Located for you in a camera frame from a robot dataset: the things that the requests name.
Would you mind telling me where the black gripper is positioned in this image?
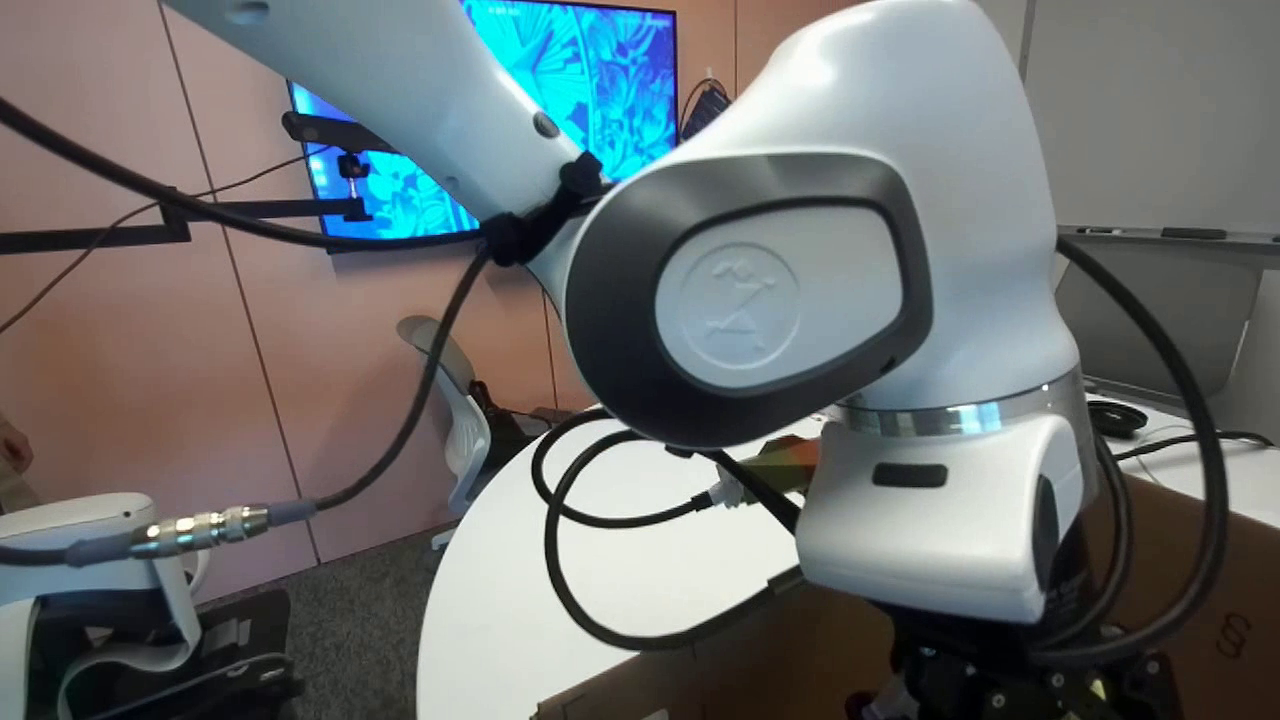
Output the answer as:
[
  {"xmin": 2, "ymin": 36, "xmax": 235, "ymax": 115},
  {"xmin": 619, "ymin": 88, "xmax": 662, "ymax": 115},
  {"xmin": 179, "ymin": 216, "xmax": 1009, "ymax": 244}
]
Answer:
[{"xmin": 872, "ymin": 598, "xmax": 1185, "ymax": 720}]

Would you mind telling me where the black coiled charger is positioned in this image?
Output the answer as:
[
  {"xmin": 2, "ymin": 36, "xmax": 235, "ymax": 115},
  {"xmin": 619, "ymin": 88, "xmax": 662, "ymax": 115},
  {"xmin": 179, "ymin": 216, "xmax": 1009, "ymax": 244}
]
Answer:
[{"xmin": 1082, "ymin": 395, "xmax": 1150, "ymax": 443}]

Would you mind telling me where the grey shell chair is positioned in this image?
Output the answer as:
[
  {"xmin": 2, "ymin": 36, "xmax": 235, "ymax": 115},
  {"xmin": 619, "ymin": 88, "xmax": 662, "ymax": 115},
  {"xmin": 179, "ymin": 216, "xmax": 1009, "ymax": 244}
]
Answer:
[{"xmin": 1057, "ymin": 244, "xmax": 1264, "ymax": 405}]

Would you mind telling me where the grey white office chair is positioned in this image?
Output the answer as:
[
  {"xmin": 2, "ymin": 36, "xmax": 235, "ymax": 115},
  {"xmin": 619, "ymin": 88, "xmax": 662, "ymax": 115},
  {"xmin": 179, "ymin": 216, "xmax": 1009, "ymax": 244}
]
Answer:
[{"xmin": 395, "ymin": 310, "xmax": 504, "ymax": 514}]

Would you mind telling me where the white moulded seat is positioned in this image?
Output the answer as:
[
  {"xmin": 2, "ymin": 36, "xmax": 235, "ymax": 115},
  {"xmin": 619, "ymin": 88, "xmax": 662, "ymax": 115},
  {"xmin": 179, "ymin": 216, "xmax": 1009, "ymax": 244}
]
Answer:
[{"xmin": 0, "ymin": 490, "xmax": 210, "ymax": 720}]

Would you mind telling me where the black table cable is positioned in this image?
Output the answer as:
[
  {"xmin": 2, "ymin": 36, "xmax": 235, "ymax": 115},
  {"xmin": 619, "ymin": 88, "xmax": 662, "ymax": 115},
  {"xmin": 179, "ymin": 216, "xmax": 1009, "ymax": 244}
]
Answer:
[{"xmin": 1111, "ymin": 429, "xmax": 1270, "ymax": 468}]

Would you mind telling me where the wall whiteboard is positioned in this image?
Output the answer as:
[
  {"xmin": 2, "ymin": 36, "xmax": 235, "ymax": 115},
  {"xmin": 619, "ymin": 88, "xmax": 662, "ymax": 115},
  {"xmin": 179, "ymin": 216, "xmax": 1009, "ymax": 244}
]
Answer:
[{"xmin": 1015, "ymin": 0, "xmax": 1280, "ymax": 250}]

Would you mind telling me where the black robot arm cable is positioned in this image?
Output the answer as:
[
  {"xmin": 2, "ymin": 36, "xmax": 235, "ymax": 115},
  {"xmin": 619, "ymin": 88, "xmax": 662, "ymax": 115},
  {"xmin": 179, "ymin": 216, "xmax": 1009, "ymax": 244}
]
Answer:
[{"xmin": 0, "ymin": 93, "xmax": 1233, "ymax": 670}]

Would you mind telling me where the black wall panel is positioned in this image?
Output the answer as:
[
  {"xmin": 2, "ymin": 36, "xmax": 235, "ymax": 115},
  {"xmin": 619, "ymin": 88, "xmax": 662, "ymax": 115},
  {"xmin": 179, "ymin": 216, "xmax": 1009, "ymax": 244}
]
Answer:
[{"xmin": 676, "ymin": 77, "xmax": 736, "ymax": 144}]

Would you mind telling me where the wall television with blue picture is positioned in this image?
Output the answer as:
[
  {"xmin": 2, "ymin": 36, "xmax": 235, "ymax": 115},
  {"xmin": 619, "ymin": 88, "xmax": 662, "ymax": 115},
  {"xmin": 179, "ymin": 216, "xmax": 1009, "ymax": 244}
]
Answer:
[{"xmin": 282, "ymin": 0, "xmax": 684, "ymax": 246}]

